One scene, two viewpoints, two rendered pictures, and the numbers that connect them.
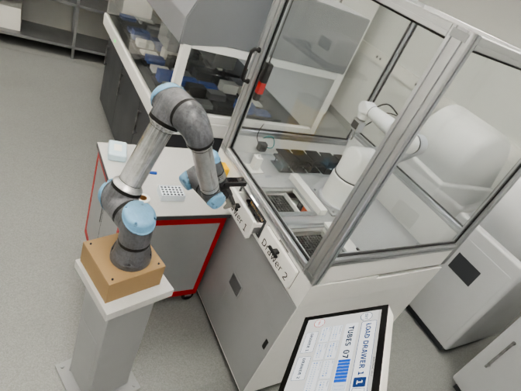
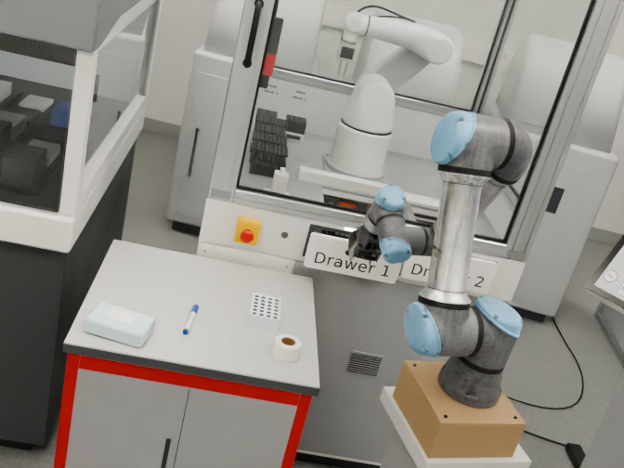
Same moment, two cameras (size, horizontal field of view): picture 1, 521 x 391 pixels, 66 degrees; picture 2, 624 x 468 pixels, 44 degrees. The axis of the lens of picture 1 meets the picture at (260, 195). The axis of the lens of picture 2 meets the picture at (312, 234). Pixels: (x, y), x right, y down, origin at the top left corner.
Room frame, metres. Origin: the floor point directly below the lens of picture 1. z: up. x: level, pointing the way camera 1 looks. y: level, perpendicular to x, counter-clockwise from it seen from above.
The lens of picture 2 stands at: (0.57, 1.93, 1.83)
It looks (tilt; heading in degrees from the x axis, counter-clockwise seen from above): 23 degrees down; 303
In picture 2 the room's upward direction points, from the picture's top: 14 degrees clockwise
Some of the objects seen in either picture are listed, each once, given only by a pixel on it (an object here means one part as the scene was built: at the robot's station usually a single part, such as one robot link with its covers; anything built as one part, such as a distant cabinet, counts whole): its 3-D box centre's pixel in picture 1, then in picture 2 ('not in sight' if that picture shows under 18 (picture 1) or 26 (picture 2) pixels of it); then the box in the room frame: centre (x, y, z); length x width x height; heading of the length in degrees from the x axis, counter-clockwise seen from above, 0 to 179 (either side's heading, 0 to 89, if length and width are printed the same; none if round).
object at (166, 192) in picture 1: (170, 193); (265, 311); (1.65, 0.42, 0.78); 0.12 x 0.08 x 0.04; 129
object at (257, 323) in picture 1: (291, 270); (324, 305); (1.95, -0.37, 0.40); 1.03 x 0.95 x 0.80; 41
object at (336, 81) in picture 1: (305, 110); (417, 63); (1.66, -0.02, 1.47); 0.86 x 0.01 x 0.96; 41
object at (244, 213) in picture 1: (239, 210); (353, 258); (1.63, 0.07, 0.87); 0.29 x 0.02 x 0.11; 41
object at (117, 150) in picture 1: (117, 150); (120, 324); (1.79, 0.81, 0.78); 0.15 x 0.10 x 0.04; 29
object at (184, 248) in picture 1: (148, 228); (183, 415); (1.78, 0.52, 0.38); 0.62 x 0.58 x 0.76; 41
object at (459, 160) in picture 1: (459, 173); not in sight; (1.59, -0.69, 1.52); 0.87 x 0.01 x 0.86; 131
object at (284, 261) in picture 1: (277, 256); (448, 269); (1.43, -0.18, 0.87); 0.29 x 0.02 x 0.11; 41
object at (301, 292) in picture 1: (323, 212); (352, 196); (1.96, -0.37, 0.87); 1.02 x 0.95 x 0.14; 41
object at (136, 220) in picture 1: (136, 223); (489, 330); (1.07, 0.36, 1.03); 0.13 x 0.12 x 0.14; 57
